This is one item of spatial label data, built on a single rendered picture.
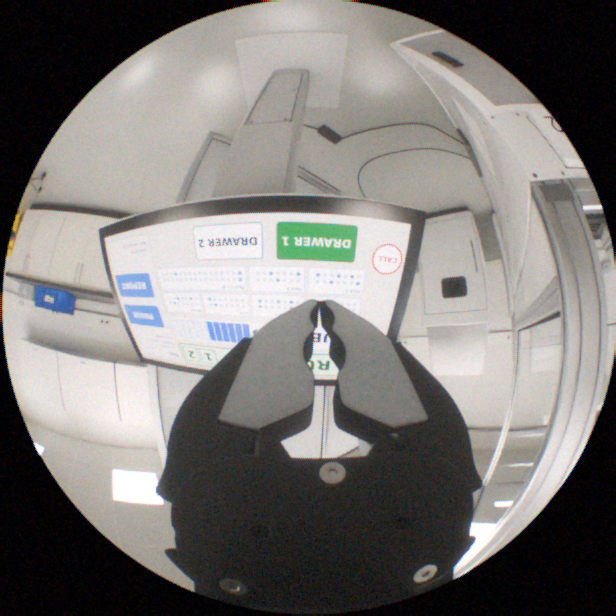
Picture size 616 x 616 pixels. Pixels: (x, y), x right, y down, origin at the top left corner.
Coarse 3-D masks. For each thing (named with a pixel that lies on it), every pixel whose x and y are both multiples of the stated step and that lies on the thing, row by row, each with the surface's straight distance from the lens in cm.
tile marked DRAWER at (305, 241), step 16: (288, 224) 26; (304, 224) 26; (320, 224) 26; (336, 224) 26; (288, 240) 26; (304, 240) 26; (320, 240) 26; (336, 240) 26; (352, 240) 26; (288, 256) 27; (304, 256) 27; (320, 256) 27; (336, 256) 27; (352, 256) 27
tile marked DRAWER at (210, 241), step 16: (224, 224) 28; (240, 224) 27; (256, 224) 26; (208, 240) 29; (224, 240) 28; (240, 240) 27; (256, 240) 27; (208, 256) 30; (224, 256) 29; (240, 256) 28; (256, 256) 27
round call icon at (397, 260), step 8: (376, 248) 27; (384, 248) 28; (392, 248) 28; (400, 248) 28; (376, 256) 28; (384, 256) 28; (392, 256) 28; (400, 256) 29; (376, 264) 28; (384, 264) 28; (392, 264) 29; (400, 264) 29; (376, 272) 28; (384, 272) 29; (392, 272) 29; (400, 272) 29
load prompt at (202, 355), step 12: (180, 348) 42; (192, 348) 40; (204, 348) 39; (216, 348) 38; (228, 348) 37; (192, 360) 43; (204, 360) 41; (216, 360) 40; (312, 360) 36; (324, 360) 36; (324, 372) 38; (336, 372) 38
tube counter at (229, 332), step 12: (180, 324) 38; (192, 324) 37; (204, 324) 35; (216, 324) 34; (228, 324) 34; (240, 324) 33; (252, 324) 32; (264, 324) 32; (180, 336) 40; (192, 336) 38; (204, 336) 37; (216, 336) 36; (228, 336) 35; (240, 336) 34
